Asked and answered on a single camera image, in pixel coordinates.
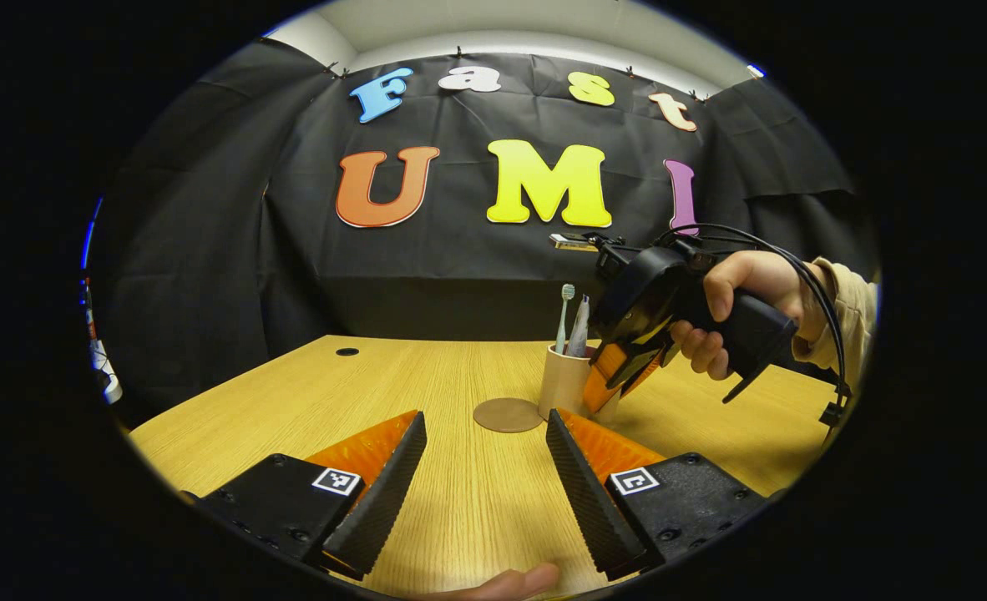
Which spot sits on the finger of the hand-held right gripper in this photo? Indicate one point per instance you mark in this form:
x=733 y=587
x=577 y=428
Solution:
x=640 y=376
x=602 y=380

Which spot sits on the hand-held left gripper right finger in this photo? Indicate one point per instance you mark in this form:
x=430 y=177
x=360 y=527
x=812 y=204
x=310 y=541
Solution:
x=589 y=501

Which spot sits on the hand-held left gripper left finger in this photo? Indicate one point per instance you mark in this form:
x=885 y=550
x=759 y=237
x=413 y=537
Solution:
x=385 y=492

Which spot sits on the white toothpaste tube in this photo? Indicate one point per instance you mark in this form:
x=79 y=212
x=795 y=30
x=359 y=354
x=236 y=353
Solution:
x=579 y=330

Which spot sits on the white toothbrush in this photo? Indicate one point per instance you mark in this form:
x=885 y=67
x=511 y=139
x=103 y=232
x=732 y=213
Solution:
x=562 y=321

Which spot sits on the round brown coaster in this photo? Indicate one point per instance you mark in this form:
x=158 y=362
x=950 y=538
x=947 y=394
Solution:
x=506 y=415

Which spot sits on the wooden desktop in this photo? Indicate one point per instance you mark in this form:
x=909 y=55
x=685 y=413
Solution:
x=460 y=484

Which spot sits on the black backdrop cloth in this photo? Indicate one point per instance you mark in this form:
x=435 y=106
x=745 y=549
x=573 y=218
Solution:
x=460 y=275

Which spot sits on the black desk edge fitting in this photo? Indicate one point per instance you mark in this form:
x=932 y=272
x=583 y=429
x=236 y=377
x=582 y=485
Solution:
x=833 y=414

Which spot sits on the white plastic device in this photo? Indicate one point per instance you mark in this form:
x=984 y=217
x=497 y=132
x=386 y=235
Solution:
x=105 y=376

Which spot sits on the bright blue screen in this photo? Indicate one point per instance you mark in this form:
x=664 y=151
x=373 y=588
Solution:
x=89 y=234

